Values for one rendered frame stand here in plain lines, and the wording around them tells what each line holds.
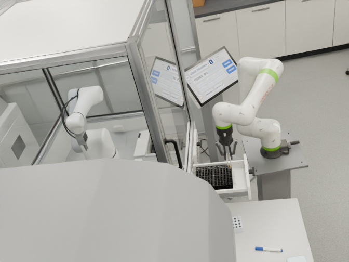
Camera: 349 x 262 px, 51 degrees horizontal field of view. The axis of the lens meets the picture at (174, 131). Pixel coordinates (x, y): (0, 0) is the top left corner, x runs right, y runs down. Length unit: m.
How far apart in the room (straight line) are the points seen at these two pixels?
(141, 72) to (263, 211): 1.23
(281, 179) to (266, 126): 0.43
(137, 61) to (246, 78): 1.11
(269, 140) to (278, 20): 2.84
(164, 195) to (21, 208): 0.39
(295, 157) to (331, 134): 1.50
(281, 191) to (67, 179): 1.85
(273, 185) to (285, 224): 0.53
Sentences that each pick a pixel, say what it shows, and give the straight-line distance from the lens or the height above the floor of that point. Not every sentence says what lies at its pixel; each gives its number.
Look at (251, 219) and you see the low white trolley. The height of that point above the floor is 0.76.
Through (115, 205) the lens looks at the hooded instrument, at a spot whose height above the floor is 1.77.
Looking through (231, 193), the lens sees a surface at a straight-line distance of 2.16.
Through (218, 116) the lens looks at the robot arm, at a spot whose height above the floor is 1.33.
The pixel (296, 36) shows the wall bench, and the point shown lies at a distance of 5.17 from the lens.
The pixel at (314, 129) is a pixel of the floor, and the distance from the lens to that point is 4.02.
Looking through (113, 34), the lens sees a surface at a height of 1.97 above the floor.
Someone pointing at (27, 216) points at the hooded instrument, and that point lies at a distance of 1.06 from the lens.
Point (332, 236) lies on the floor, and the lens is 3.08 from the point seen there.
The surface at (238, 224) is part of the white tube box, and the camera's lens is 2.12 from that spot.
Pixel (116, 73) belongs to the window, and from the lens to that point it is 1.35.
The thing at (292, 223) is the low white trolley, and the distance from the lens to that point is 2.15.
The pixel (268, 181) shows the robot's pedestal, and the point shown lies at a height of 0.61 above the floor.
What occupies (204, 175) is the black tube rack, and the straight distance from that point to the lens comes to 2.24.
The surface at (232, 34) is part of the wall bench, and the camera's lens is 4.93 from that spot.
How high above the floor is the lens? 2.44
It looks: 35 degrees down
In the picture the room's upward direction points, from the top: 14 degrees counter-clockwise
